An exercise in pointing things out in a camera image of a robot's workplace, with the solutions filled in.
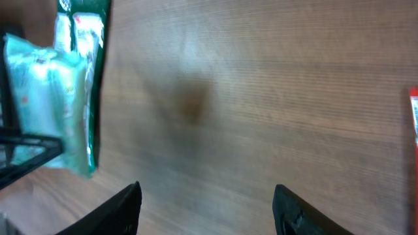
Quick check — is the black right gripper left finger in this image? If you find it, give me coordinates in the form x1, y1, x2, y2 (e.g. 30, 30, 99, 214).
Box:
57, 181, 142, 235

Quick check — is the green 3M gloves package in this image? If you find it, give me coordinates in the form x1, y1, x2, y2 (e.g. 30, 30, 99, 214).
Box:
54, 0, 112, 172

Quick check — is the red toothpaste tube pack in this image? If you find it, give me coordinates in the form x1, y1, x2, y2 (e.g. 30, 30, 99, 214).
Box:
409, 86, 417, 235

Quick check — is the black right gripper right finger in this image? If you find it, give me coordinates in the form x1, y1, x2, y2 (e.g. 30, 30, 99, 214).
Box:
272, 185, 353, 235

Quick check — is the mint green wet wipes pack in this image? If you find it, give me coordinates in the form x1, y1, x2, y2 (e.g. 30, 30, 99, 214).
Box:
4, 34, 91, 178

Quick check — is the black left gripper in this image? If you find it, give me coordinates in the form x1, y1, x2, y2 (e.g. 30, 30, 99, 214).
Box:
1, 29, 64, 188

